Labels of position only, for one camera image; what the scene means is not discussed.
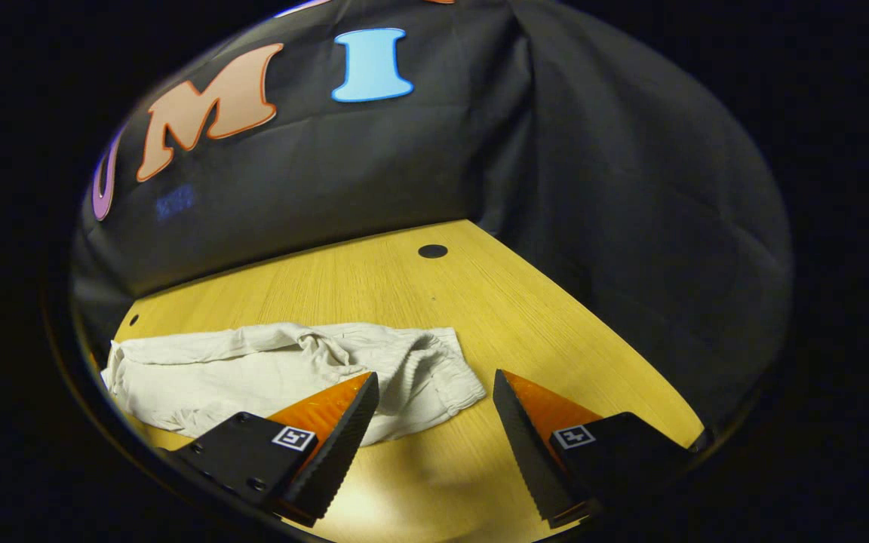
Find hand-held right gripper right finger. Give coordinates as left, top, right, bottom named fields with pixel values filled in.
left=492, top=369, right=708, bottom=529

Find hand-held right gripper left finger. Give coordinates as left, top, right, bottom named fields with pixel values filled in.
left=169, top=371, right=381, bottom=529

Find white jeans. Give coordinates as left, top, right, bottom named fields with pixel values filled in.
left=101, top=322, right=488, bottom=448

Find black backdrop cloth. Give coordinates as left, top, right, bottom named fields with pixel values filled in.
left=71, top=0, right=794, bottom=434

